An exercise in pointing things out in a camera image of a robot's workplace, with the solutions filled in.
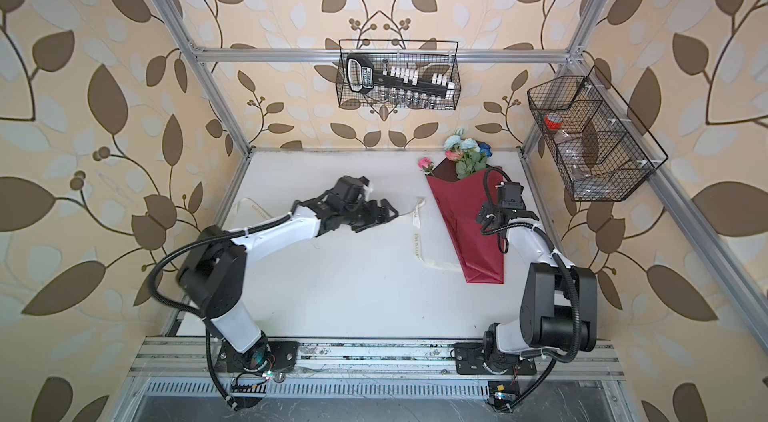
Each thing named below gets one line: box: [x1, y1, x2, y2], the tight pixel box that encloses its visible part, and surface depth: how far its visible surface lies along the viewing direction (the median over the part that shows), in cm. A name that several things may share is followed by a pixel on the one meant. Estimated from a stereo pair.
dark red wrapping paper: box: [425, 157, 505, 284], surface depth 96 cm
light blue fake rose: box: [444, 127, 487, 179], surface depth 114 cm
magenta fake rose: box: [417, 157, 434, 173], surface depth 114 cm
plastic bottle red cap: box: [543, 112, 563, 131], surface depth 88 cm
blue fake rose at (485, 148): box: [476, 140, 493, 158], surface depth 117 cm
